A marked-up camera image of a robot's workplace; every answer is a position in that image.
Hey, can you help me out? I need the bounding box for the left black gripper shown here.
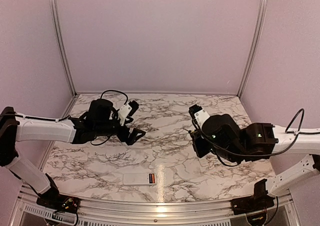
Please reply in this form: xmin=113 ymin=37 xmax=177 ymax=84
xmin=94 ymin=117 xmax=146 ymax=146

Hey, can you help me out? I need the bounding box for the white battery cover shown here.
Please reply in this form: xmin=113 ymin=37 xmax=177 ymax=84
xmin=199 ymin=158 xmax=208 ymax=167

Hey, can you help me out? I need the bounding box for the white remote control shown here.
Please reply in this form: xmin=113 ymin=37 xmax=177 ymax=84
xmin=123 ymin=172 xmax=157 ymax=186

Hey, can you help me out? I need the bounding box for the purple blue battery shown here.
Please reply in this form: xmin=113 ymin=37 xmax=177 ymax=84
xmin=148 ymin=173 xmax=153 ymax=184

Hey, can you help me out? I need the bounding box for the orange black battery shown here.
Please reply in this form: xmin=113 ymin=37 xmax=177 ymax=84
xmin=150 ymin=173 xmax=156 ymax=184

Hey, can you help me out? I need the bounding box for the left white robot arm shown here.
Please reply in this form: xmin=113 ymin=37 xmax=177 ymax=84
xmin=0 ymin=98 xmax=146 ymax=209

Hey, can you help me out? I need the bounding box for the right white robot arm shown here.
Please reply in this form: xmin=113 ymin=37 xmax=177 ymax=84
xmin=189 ymin=109 xmax=320 ymax=210

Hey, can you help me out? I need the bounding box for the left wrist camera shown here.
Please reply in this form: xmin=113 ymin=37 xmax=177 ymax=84
xmin=118 ymin=100 xmax=139 ymax=126

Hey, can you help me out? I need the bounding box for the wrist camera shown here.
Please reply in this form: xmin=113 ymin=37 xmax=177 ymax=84
xmin=188 ymin=104 xmax=210 ymax=128
xmin=118 ymin=100 xmax=139 ymax=126

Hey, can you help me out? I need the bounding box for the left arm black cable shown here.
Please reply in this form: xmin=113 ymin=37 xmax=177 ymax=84
xmin=9 ymin=89 xmax=130 ymax=147

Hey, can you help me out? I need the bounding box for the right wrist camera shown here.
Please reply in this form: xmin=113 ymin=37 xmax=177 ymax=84
xmin=188 ymin=104 xmax=210 ymax=128

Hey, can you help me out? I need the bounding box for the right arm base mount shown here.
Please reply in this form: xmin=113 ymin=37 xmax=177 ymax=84
xmin=230 ymin=179 xmax=275 ymax=215

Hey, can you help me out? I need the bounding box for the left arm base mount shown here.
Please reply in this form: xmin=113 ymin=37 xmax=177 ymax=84
xmin=36 ymin=173 xmax=80 ymax=214

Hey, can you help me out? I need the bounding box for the front aluminium frame rail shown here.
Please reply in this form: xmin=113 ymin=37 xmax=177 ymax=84
xmin=9 ymin=195 xmax=301 ymax=226

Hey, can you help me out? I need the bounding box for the left aluminium corner post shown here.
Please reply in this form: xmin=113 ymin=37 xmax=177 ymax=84
xmin=47 ymin=0 xmax=77 ymax=97

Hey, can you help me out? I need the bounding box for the aluminium corner post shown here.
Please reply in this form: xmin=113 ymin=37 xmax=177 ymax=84
xmin=237 ymin=0 xmax=268 ymax=99
xmin=47 ymin=0 xmax=77 ymax=97

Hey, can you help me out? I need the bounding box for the right aluminium corner post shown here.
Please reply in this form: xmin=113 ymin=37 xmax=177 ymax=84
xmin=237 ymin=0 xmax=268 ymax=99

